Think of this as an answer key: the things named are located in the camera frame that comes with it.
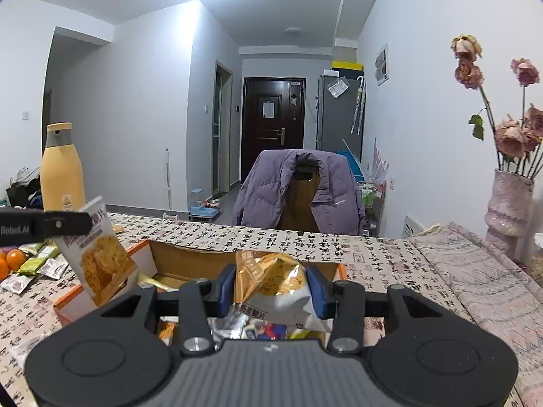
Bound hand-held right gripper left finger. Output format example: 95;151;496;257
101;264;236;354

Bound white cracker print packet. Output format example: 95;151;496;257
54;196;137;308

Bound small silver packet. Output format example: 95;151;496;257
0;272;35;294
37;260;69;279

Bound pink quilted cloth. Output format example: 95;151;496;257
409;221;543;391

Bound storage cart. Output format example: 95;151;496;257
339;138;389;238

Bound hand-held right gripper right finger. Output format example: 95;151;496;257
307;266;444;354

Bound yellow thermos bottle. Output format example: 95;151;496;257
40;122;86;213

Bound wooden chair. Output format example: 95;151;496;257
278;163;321;234

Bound orange and white cracker packet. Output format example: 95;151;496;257
231;251;334;332

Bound folded white umbrella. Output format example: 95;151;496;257
351;75;366;134

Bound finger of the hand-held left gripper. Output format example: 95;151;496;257
33;212;93;238

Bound purple padded jacket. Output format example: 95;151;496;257
234;148;366;236

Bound small green packet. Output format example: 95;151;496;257
19;252;60;275
17;241;47;256

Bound blue pet feeder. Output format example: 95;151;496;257
190;189;221;221

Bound grey interior door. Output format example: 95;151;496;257
213;61;235;196

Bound dried pink roses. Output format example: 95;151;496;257
450;34;543;176

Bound black shopping bag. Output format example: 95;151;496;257
5;167;43;210

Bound dark entrance door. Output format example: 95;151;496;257
243;77;306;183

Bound orange cardboard box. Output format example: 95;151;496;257
53;239;349;348

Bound silver crumpled wrapper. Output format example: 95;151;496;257
8;333;54;363

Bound yellow and black box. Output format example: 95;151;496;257
332;60;364;76

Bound white wall heater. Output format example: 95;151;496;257
401;215;425;238

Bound framed wall picture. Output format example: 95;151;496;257
375;43;390;85

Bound white mop pole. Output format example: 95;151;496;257
165;148;172;213

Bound pink textured vase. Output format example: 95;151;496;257
485;169;534;259

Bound pink leaf wall sticker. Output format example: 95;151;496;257
373;136;389;179

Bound grey refrigerator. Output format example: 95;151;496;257
316;72;366;166

